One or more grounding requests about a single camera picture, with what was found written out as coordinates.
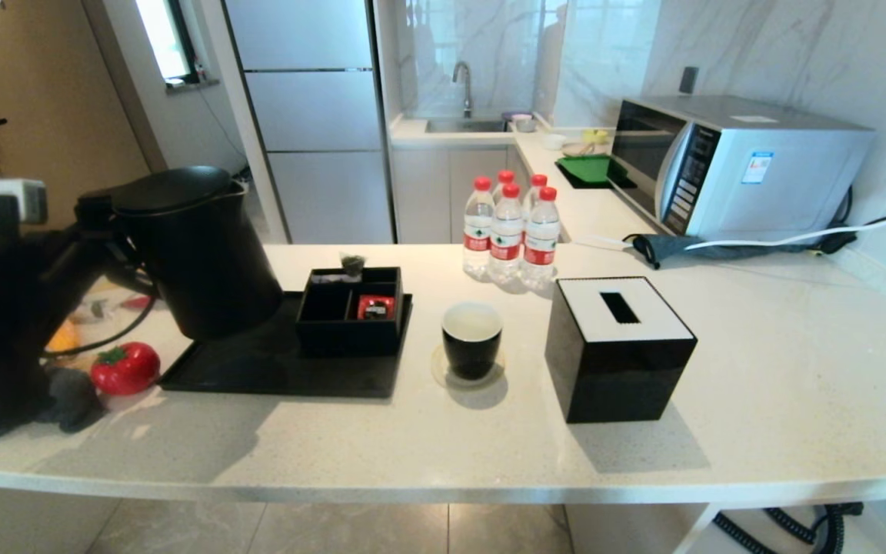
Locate white base cabinet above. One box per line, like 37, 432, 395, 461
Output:
393, 145, 528, 245

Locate silver microwave oven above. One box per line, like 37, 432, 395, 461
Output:
608, 95, 876, 242

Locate black coiled cable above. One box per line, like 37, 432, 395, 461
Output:
711, 502, 864, 554

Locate water bottles red caps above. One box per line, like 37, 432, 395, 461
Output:
463, 177, 495, 279
521, 187, 561, 292

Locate clear round coaster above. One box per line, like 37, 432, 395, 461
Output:
431, 344, 506, 391

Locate chrome kitchen faucet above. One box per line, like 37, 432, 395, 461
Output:
452, 62, 476, 119

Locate printed placemat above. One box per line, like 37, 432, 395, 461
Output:
43, 277, 161, 362

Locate black serving tray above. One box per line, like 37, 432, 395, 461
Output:
160, 291, 415, 399

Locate black tissue box white top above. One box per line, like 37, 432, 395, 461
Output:
544, 276, 698, 424

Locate black cup white inside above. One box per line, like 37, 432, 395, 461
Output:
441, 302, 504, 381

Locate yellow toy corn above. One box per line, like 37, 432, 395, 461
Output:
47, 319, 79, 353

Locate green plastic tray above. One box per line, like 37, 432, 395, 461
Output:
555, 155, 628, 185

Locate steel kitchen sink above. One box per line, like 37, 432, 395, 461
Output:
425, 117, 509, 135

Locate red toy tomato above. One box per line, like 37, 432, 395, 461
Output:
91, 342, 161, 396

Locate white power cable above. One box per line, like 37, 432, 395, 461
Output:
572, 175, 886, 253

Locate black compartment organizer box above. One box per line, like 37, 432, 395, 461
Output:
296, 266, 405, 357

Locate window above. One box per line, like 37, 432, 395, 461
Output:
135, 0, 205, 87

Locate black electric kettle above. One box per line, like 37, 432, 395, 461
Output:
78, 165, 284, 342

